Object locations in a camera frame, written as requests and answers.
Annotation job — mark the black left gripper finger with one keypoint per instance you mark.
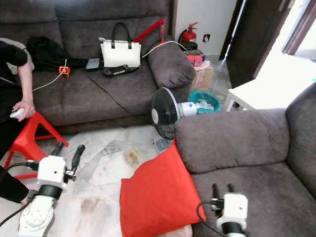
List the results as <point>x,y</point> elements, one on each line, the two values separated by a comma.
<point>77,157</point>
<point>57,148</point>

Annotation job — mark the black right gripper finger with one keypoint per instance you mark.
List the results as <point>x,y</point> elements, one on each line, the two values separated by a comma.
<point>215,192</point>
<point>231,189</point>

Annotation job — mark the white handheld controller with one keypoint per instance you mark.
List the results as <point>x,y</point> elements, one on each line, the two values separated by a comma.
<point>16,114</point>

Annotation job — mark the red pillow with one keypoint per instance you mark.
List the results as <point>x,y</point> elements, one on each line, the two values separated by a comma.
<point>158,197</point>

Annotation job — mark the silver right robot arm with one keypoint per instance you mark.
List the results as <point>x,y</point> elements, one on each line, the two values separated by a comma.
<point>233,231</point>

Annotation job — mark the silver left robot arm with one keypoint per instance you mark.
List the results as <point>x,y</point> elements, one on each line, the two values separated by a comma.
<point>37,215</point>

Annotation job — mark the person's left forearm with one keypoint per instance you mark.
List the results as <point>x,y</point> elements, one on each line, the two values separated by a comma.
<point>27,84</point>

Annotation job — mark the grey two-seat fabric sofa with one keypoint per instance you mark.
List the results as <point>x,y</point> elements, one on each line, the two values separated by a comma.
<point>237,143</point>

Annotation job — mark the grey long fabric sofa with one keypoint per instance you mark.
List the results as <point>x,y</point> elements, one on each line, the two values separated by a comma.
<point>94,96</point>

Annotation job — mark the person's left hand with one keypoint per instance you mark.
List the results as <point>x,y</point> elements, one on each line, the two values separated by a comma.
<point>27,109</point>

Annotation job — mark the red plastic stool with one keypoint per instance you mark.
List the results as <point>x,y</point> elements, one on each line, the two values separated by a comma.
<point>32,138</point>

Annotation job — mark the person in black clothes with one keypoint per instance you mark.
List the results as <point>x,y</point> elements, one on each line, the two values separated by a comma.
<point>7,94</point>

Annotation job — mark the orange clip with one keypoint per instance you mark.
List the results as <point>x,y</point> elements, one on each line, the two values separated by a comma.
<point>63,71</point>

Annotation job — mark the teal plastic basket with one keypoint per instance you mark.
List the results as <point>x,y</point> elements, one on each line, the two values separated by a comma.
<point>213,104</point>

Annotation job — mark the small grey box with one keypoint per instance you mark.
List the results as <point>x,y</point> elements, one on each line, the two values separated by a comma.
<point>93,64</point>

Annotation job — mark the black flat device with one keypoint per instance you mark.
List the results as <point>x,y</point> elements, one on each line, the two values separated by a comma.
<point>121,72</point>

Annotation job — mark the black garment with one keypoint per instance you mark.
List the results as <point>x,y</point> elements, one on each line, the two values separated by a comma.
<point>47,52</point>

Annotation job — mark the white table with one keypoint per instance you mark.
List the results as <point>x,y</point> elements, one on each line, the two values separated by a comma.
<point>252,94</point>

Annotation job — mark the brown cardboard box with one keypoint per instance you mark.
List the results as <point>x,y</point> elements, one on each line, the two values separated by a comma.
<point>203,78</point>

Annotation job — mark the red pink packets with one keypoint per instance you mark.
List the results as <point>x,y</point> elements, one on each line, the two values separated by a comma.
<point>196,58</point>

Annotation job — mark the red bar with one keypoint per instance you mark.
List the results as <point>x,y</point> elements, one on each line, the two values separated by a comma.
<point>148,31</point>

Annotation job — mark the dark door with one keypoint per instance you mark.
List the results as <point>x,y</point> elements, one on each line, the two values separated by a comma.
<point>261,39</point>

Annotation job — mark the red fire extinguisher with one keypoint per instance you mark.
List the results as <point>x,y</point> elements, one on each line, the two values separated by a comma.
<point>188,35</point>

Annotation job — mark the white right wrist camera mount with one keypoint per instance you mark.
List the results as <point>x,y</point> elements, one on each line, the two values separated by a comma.
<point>233,208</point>

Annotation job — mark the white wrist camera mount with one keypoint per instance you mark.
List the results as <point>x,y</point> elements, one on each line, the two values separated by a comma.
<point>52,171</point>
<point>233,208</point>

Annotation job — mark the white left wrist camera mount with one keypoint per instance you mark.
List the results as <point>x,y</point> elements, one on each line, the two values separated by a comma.
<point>52,171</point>

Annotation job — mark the wall socket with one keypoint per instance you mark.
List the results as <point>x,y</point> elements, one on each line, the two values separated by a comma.
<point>206,37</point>

